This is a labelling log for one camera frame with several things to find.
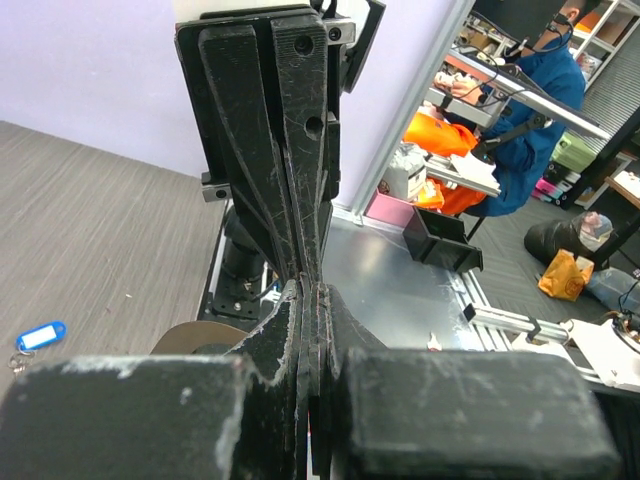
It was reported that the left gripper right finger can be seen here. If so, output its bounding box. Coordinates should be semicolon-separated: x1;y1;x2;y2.
310;286;620;479

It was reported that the man in blue jacket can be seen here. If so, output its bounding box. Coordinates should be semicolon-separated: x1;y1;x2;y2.
449;0;587;218

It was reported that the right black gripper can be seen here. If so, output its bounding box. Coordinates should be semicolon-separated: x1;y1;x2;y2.
173;1;386;288

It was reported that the orange paper bag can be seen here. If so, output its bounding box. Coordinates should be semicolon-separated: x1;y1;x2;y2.
538;249;595;302

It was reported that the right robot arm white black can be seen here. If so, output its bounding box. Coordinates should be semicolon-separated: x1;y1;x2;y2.
175;1;385;324

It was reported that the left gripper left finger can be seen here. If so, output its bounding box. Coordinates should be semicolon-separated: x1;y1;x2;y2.
1;281;309;479

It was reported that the black trash bag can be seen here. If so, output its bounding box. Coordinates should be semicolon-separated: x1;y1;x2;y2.
524;211;614;265

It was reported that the key with blue tag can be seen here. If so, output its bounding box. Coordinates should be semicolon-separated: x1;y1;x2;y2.
7;321;67;375

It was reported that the pink box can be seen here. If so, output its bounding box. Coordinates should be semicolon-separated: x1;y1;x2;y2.
365;191;413;231

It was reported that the black plastic box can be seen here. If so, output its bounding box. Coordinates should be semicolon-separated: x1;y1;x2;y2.
403;206;484;274

